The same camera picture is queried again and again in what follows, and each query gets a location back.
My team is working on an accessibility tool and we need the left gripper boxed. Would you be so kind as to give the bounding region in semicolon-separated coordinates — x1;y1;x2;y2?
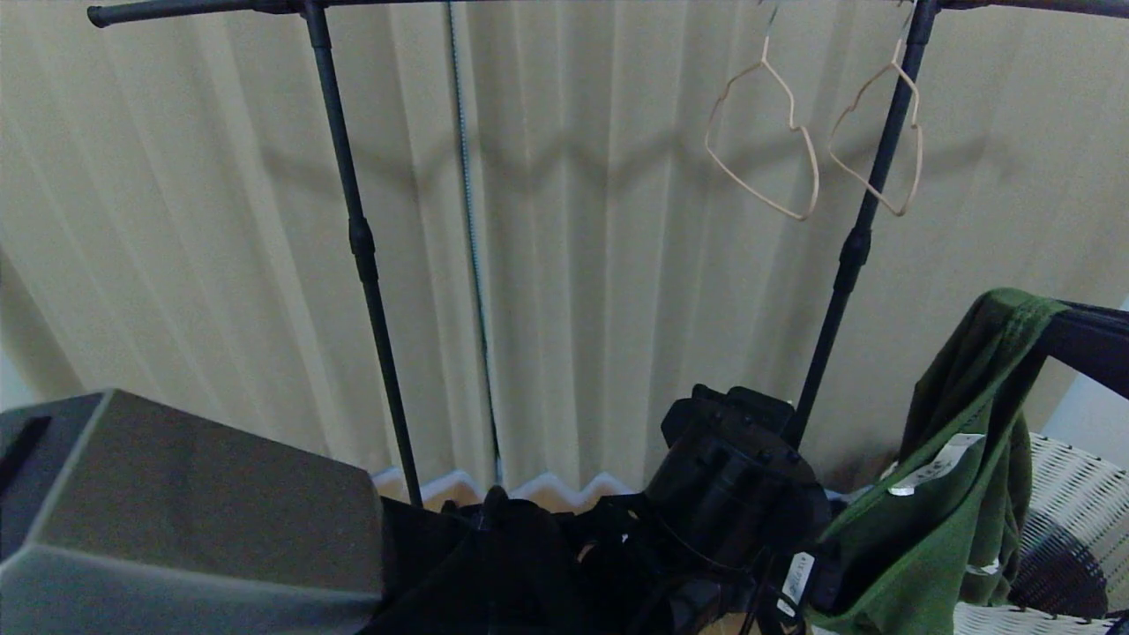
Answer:
648;430;841;632

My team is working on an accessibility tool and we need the green printed sleeveless shirt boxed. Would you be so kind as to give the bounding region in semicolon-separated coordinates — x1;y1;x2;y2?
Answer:
811;288;1073;635

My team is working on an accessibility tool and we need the pink clothes hanger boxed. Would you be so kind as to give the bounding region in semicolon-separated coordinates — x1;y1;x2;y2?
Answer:
704;0;821;221
827;0;924;218

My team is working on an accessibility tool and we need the white laundry basket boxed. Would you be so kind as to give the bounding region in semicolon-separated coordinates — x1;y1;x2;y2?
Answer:
878;432;1129;635

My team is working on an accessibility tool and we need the black clothes rack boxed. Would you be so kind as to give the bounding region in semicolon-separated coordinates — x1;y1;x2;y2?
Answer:
86;0;1129;508

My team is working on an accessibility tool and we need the beige curtain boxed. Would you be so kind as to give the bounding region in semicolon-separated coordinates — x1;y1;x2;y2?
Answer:
0;0;1129;512

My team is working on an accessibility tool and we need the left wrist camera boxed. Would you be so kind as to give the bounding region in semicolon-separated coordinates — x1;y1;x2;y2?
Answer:
662;384;799;446

